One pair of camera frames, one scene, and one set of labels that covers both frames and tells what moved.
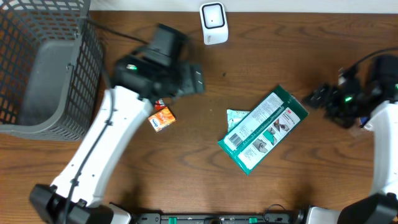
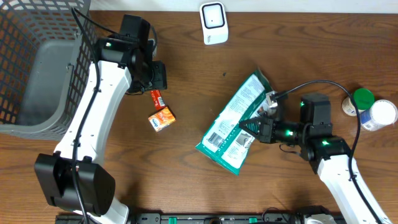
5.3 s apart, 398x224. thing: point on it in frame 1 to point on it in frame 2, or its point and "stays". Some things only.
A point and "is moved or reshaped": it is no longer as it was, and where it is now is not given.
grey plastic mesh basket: [51, 62] stays
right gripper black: [333, 92] to [267, 133]
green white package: [250, 141] is moved or reshaped
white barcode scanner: [213, 20] stays
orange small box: [161, 119] stays
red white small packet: [159, 104] stays
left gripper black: [196, 84] to [161, 81]
